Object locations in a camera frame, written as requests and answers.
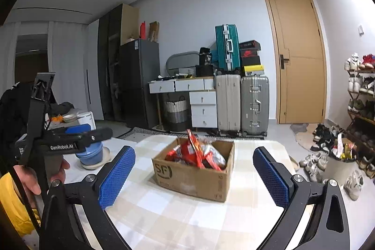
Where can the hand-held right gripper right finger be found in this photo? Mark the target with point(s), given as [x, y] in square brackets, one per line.
[269, 176]

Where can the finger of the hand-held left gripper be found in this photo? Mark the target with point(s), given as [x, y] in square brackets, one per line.
[77, 129]
[96, 135]

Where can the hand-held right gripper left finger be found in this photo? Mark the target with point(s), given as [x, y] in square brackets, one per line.
[117, 176]

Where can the red foil snack packet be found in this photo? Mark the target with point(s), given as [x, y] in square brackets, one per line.
[177, 154]

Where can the brown cardboard box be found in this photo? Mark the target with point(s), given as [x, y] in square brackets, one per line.
[190, 179]

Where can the red cone snack bag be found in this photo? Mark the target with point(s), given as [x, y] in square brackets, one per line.
[196, 147]

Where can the person's left hand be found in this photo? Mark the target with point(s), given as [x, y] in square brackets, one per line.
[26, 179]

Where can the white lidded container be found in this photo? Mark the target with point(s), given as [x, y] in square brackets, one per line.
[86, 121]

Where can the stack of blue bowls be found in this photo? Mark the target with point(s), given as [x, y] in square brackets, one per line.
[89, 154]

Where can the dark cloth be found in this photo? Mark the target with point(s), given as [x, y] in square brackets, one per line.
[61, 108]

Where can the beige slipper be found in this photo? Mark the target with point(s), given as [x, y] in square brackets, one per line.
[294, 162]

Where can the beige round doormat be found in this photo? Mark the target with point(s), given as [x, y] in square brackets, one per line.
[303, 138]

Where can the pile of loose sneakers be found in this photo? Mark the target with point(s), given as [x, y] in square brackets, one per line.
[319, 147]

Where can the white cabinet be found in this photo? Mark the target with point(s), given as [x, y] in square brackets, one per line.
[95, 68]

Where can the black refrigerator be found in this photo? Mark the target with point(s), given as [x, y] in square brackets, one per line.
[137, 83]

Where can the white waste bin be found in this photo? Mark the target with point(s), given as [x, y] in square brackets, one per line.
[337, 171]

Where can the silver suitcase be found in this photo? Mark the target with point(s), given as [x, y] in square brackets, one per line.
[255, 106]

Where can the dark wardrobe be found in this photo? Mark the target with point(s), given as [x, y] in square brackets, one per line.
[108, 62]

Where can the yellow garment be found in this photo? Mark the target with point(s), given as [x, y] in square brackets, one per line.
[11, 194]

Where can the woven laundry basket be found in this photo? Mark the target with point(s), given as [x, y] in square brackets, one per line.
[175, 111]

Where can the beige suitcase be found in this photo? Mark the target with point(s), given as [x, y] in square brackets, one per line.
[228, 103]

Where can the white drawer desk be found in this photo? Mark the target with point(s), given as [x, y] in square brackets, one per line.
[203, 109]

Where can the tan wooden door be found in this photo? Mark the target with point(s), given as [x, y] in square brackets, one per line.
[301, 77]

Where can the grey oval tray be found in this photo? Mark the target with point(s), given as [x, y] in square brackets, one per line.
[181, 61]

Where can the brown paper box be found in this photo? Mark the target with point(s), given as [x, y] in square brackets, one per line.
[154, 31]

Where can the shoe rack with shoes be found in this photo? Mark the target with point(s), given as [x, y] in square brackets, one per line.
[359, 86]

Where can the black bag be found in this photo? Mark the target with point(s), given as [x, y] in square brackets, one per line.
[205, 56]

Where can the teal suitcase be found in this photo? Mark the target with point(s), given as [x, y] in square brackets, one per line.
[227, 48]

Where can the white light switch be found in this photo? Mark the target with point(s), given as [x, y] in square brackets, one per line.
[361, 29]

